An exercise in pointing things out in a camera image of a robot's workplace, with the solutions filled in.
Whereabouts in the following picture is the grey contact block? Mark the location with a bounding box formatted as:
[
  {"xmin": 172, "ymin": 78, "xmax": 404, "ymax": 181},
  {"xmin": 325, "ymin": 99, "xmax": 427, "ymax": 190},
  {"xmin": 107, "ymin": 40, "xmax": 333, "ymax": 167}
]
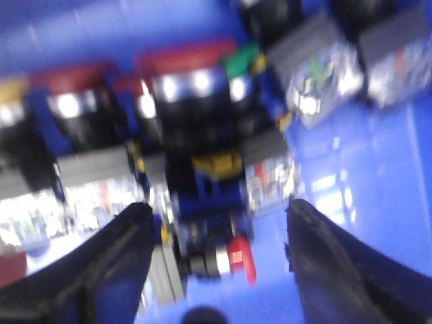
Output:
[{"xmin": 267, "ymin": 11, "xmax": 364, "ymax": 129}]

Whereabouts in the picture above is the red mushroom push button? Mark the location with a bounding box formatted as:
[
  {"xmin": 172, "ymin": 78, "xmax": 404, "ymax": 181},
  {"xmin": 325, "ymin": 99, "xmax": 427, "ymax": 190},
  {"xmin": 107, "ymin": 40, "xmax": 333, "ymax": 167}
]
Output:
[{"xmin": 227, "ymin": 236, "xmax": 257, "ymax": 286}]

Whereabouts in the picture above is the green push button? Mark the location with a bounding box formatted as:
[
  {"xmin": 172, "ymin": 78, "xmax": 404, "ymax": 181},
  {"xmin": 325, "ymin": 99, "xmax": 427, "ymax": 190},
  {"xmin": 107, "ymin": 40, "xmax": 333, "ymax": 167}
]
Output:
[{"xmin": 221, "ymin": 43, "xmax": 261, "ymax": 80}]

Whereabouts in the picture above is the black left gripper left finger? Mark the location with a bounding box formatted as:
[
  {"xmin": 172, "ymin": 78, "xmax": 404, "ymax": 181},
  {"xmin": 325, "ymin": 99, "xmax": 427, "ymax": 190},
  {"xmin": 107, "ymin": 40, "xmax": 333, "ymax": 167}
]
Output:
[{"xmin": 1, "ymin": 202, "xmax": 155, "ymax": 323}]

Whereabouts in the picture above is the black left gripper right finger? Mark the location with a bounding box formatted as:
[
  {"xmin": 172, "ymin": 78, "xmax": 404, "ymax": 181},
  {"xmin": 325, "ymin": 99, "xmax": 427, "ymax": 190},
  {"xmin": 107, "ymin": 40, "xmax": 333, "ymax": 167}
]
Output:
[{"xmin": 286, "ymin": 198, "xmax": 431, "ymax": 323}]

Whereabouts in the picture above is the large blue crate left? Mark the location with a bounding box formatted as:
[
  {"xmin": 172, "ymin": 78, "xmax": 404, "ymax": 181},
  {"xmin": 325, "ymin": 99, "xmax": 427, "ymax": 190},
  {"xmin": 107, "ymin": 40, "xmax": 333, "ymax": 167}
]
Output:
[{"xmin": 1, "ymin": 1, "xmax": 431, "ymax": 323}]

